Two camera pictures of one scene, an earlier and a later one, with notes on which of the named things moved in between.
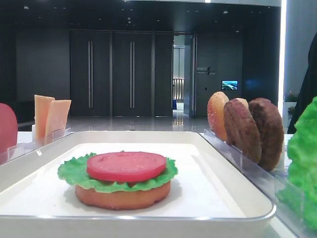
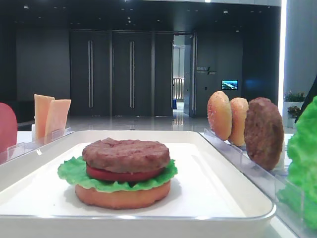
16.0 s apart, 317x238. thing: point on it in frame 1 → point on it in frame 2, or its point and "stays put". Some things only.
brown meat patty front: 241,130 → 117,155
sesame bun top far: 215,113 stays put
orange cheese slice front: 56,120 stays put
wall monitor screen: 230,85 stays put
